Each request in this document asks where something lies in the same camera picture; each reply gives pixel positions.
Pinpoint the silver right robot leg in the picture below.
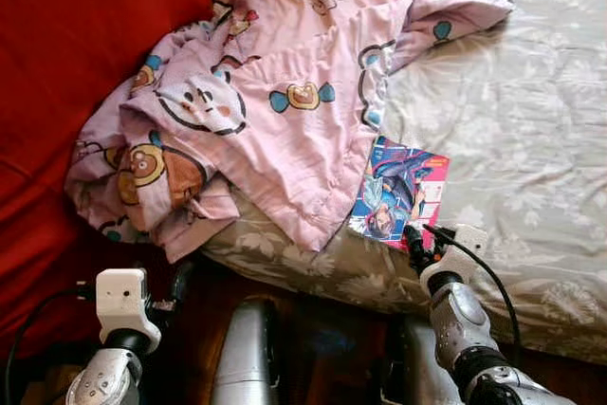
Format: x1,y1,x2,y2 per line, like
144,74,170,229
384,315,466,405

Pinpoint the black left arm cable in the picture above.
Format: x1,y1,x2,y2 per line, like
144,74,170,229
5,284,98,405

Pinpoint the bed with white floral sheet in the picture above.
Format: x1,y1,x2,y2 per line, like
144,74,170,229
199,0,607,365

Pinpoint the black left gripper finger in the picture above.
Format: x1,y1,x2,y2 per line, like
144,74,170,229
171,260,196,306

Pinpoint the colourful anime magazine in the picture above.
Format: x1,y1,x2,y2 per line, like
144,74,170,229
346,136,451,251

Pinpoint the red folded mattress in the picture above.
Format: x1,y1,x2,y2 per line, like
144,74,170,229
0,0,229,359

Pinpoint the pink cartoon print blanket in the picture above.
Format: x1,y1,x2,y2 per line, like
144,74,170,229
64,0,516,264

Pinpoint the silver robot leg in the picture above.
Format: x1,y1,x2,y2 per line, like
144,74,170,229
384,315,466,405
211,296,281,405

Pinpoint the silver left robot leg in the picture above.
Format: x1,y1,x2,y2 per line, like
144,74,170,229
211,296,281,405

